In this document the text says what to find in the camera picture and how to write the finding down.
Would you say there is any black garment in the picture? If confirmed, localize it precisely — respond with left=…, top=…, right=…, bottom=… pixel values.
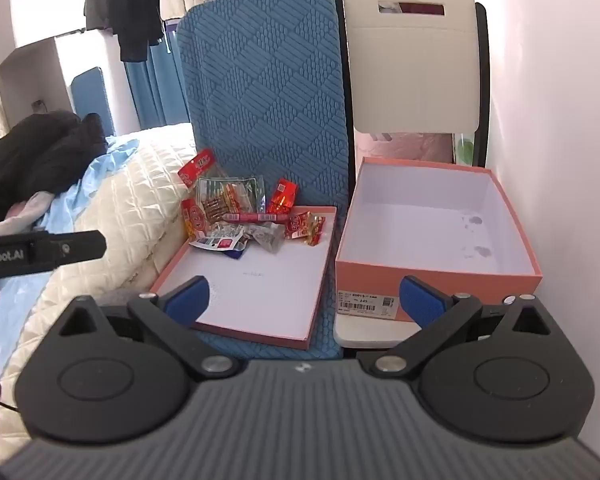
left=0, top=110, right=110, bottom=229

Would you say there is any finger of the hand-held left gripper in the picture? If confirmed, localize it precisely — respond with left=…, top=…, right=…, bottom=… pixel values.
left=32, top=230, right=107, bottom=273

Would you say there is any shiny red snack packet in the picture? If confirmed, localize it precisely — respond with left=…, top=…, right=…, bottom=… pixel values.
left=266, top=178, right=299, bottom=214

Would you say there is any orange shoe box lid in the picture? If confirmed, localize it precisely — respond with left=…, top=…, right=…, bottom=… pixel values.
left=149, top=205, right=338, bottom=351

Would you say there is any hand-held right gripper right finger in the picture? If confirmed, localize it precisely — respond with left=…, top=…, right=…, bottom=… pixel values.
left=357, top=275, right=553, bottom=380

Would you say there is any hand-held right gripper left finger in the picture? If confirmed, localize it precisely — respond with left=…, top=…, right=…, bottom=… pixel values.
left=55, top=275, right=243, bottom=381

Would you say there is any blue textured chair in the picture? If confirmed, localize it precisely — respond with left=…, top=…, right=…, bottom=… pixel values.
left=176, top=0, right=355, bottom=361

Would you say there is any red sausage stick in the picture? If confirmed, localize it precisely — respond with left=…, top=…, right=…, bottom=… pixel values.
left=222, top=211, right=292, bottom=224

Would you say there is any light blue cloth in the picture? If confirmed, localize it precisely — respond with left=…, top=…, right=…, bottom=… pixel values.
left=0, top=135, right=141, bottom=361

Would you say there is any green printed bag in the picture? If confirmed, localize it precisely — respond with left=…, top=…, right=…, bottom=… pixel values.
left=455, top=135, right=477, bottom=167

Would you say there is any cream quilted bedspread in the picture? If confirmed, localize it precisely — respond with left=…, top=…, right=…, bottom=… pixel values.
left=0, top=100, right=201, bottom=466

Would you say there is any hanging black jacket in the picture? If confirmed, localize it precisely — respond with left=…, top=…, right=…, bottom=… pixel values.
left=82, top=0, right=164, bottom=63

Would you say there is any green clear snack packet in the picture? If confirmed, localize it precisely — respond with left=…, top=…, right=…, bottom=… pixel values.
left=196, top=174, right=265, bottom=221

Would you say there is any small blue cushion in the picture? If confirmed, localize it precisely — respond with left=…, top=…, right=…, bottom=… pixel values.
left=70, top=66, right=115, bottom=136

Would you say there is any pink blanket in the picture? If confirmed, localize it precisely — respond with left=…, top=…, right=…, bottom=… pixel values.
left=355, top=132, right=456, bottom=166

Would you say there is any hanging blue cloth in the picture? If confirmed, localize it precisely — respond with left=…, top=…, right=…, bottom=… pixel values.
left=122, top=15, right=196, bottom=131

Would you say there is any white folding chair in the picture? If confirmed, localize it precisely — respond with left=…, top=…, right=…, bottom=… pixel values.
left=332, top=0, right=492, bottom=350

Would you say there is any orange shoe box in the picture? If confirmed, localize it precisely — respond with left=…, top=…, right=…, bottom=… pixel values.
left=335, top=156, right=543, bottom=323

